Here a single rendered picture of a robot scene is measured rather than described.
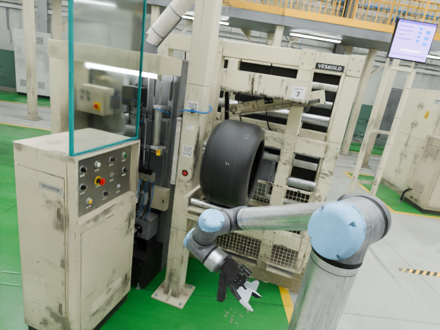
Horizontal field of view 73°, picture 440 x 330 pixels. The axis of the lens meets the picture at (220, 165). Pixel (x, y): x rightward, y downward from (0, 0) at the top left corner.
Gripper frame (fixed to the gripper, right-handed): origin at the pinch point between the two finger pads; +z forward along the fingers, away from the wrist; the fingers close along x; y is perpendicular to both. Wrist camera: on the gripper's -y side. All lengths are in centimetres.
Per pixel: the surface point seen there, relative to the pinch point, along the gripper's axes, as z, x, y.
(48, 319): -84, 29, -107
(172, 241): -69, 89, -45
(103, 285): -76, 48, -80
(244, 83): -91, 76, 78
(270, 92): -73, 79, 83
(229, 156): -59, 49, 34
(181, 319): -30, 93, -86
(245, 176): -46, 54, 30
